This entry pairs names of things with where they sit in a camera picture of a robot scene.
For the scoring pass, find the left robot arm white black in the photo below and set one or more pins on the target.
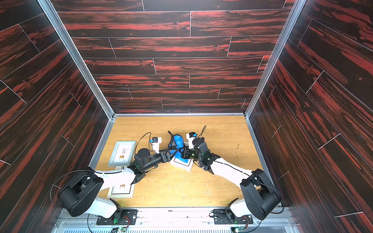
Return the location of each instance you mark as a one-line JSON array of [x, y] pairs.
[[80, 194]]

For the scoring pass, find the grey-green picture frame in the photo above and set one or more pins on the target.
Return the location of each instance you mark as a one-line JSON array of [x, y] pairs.
[[122, 153]]

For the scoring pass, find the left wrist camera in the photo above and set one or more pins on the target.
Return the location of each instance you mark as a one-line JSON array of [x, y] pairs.
[[155, 142]]

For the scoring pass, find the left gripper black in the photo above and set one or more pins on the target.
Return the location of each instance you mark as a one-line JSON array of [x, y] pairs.
[[164, 158]]

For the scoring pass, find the white picture frame near left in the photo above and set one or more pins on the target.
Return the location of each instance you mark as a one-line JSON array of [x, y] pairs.
[[120, 185]]

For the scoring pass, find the aluminium front rail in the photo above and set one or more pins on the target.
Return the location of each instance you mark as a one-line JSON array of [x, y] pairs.
[[179, 220]]

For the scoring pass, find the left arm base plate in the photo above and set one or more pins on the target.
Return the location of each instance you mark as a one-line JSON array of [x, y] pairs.
[[127, 217]]

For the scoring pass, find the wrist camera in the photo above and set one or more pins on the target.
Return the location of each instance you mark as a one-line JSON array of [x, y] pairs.
[[155, 142], [190, 137]]

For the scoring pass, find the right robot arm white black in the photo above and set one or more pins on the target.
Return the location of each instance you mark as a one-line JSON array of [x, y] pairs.
[[260, 196]]

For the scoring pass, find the blue microfiber cloth black trim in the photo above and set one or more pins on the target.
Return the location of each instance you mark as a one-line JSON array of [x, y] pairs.
[[175, 142]]

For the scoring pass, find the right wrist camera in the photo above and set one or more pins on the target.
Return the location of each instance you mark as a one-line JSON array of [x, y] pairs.
[[190, 137]]

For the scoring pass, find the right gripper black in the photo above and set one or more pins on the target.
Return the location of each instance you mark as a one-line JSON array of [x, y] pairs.
[[193, 150]]

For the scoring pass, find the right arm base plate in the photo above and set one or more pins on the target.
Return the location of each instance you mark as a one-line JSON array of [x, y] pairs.
[[223, 216]]

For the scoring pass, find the white picture frame deer print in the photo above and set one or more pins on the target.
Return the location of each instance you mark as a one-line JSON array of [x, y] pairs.
[[181, 158]]

